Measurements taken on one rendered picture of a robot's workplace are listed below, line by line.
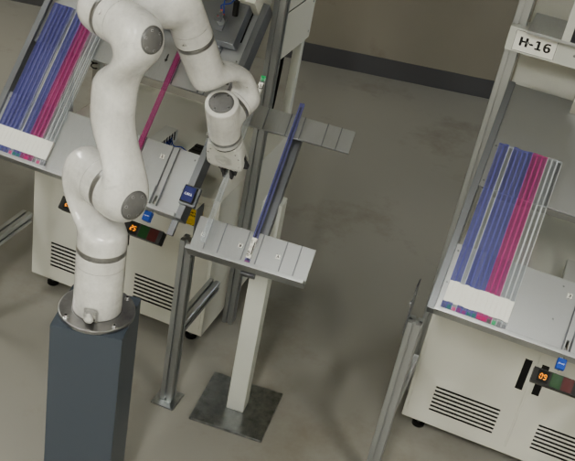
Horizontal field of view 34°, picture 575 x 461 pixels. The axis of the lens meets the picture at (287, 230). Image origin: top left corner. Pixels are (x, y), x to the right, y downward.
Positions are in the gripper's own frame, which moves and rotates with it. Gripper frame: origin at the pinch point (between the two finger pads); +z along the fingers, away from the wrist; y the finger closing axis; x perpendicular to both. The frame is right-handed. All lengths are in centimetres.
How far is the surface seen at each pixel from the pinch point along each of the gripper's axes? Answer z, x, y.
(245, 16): 1, 52, -14
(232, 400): 83, -37, 10
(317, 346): 112, 0, 28
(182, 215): 22.2, -6.5, -13.4
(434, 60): 249, 251, 28
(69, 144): 23, 5, -55
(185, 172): 19.9, 6.1, -17.3
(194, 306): 63, -17, -10
